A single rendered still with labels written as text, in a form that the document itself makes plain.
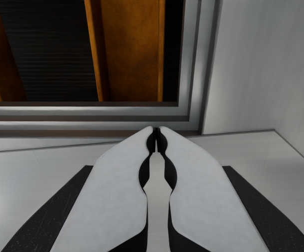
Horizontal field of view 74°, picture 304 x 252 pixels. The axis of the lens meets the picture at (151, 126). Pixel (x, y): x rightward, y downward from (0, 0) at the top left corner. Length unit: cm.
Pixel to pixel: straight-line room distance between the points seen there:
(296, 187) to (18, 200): 22
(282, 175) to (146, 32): 21
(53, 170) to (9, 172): 3
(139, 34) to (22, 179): 20
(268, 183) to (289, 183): 2
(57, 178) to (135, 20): 20
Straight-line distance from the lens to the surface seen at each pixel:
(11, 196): 21
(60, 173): 17
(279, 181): 19
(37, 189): 19
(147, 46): 28
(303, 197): 21
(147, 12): 28
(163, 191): 17
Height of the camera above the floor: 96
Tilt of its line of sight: 60 degrees down
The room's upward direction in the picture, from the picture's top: 179 degrees counter-clockwise
